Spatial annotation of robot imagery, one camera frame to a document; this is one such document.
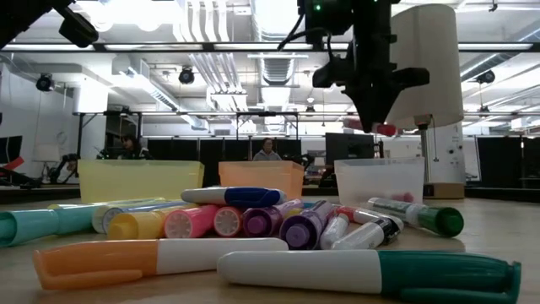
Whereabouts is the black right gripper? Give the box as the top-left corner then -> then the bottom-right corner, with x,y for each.
343,41 -> 430,134

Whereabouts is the dark red dry-erase marker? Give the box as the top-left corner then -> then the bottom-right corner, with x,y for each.
343,117 -> 398,138

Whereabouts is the pink dry-erase marker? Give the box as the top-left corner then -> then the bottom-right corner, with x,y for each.
390,191 -> 417,204

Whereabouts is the green dry-erase marker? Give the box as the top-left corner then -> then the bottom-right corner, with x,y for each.
365,197 -> 466,239

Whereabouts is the black monitor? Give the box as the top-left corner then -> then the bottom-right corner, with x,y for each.
324,132 -> 376,166
0,135 -> 24,166

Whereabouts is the clear translucent plastic bin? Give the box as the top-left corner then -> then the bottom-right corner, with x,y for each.
333,156 -> 426,208

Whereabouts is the white shade table lamp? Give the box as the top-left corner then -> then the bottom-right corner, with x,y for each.
386,3 -> 466,200

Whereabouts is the person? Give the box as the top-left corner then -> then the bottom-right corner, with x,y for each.
119,133 -> 154,161
251,137 -> 283,163

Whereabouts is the black ceiling spotlight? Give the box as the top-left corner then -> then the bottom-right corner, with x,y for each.
35,73 -> 56,93
177,66 -> 197,85
475,69 -> 497,85

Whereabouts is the orange translucent plastic bin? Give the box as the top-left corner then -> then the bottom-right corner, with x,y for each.
218,160 -> 305,200

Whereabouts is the black room partition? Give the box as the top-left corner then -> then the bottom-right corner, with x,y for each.
476,135 -> 540,189
145,138 -> 303,187

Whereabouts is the purple highlighter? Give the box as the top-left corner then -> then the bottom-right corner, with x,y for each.
241,198 -> 305,238
278,199 -> 339,252

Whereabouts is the green cap white pen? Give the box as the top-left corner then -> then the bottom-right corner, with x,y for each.
216,248 -> 522,304

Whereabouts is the yellow translucent plastic bin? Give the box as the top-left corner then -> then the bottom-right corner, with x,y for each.
77,159 -> 206,204

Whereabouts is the orange cap white pen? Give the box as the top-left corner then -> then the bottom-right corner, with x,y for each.
32,236 -> 290,291

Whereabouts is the red bar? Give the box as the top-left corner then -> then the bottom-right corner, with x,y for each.
0,156 -> 25,172

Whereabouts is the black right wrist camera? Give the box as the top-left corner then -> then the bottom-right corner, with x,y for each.
311,57 -> 354,89

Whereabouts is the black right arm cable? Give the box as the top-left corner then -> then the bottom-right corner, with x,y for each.
276,12 -> 334,60

